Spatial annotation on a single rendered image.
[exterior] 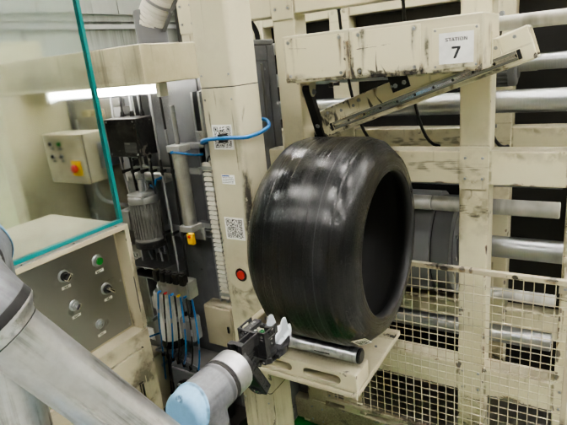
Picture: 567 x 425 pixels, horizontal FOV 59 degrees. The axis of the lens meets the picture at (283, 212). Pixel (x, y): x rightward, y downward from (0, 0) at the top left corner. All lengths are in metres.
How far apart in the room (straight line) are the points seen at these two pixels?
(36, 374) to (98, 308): 0.96
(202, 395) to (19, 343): 0.37
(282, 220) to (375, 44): 0.60
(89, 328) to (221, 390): 0.78
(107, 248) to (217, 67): 0.66
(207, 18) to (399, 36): 0.54
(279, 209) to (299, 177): 0.10
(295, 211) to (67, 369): 0.69
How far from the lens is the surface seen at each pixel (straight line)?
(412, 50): 1.51
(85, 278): 1.65
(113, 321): 1.75
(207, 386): 0.98
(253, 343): 1.09
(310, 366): 1.53
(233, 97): 1.48
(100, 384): 0.78
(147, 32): 2.07
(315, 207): 1.21
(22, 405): 0.92
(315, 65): 1.62
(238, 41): 1.51
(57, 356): 0.75
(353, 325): 1.32
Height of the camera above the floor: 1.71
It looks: 17 degrees down
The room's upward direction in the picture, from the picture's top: 6 degrees counter-clockwise
